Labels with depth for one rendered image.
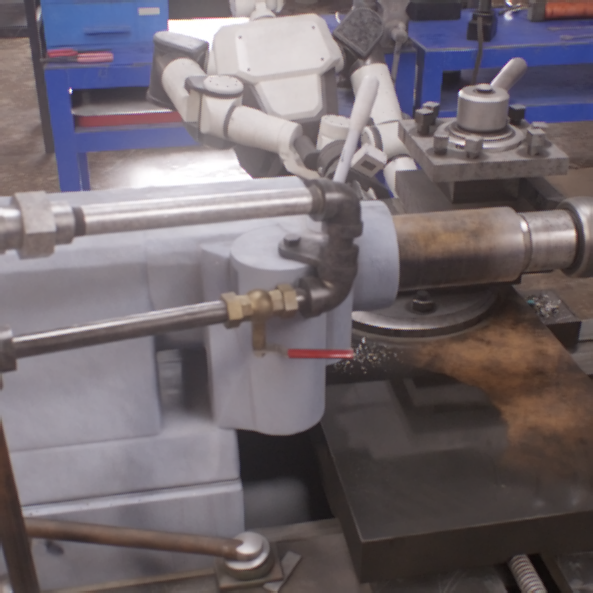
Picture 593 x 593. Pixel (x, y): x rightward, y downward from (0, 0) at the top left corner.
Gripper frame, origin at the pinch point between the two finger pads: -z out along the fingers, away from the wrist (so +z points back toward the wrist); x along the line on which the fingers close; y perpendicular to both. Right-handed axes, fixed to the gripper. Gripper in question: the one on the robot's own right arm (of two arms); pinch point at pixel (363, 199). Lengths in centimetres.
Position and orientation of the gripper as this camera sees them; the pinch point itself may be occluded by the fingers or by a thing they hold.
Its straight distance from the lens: 148.6
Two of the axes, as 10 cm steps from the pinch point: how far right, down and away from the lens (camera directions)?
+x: 8.4, 3.7, 3.9
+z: -1.8, -4.8, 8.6
